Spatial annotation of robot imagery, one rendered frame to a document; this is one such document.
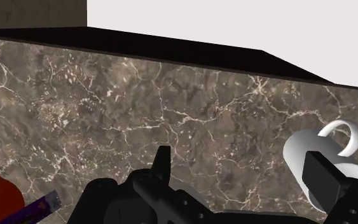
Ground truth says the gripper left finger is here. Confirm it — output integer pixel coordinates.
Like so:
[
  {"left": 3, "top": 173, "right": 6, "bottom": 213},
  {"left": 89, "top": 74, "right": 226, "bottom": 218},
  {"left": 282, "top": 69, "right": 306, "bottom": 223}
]
[{"left": 67, "top": 145, "right": 217, "bottom": 224}]

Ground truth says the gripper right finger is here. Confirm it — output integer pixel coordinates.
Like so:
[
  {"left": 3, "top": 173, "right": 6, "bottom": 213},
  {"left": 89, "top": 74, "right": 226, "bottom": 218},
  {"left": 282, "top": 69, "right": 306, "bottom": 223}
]
[{"left": 301, "top": 151, "right": 358, "bottom": 224}]

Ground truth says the white mug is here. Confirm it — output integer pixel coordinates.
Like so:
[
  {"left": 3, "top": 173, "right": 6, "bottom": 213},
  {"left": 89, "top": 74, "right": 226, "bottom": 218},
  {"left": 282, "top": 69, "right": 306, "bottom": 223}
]
[{"left": 282, "top": 119, "right": 358, "bottom": 214}]

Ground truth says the purple flat stick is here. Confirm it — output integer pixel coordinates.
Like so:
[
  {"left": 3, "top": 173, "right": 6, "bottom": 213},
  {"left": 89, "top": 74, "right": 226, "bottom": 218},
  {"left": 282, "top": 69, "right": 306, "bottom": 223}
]
[{"left": 0, "top": 190, "right": 63, "bottom": 224}]

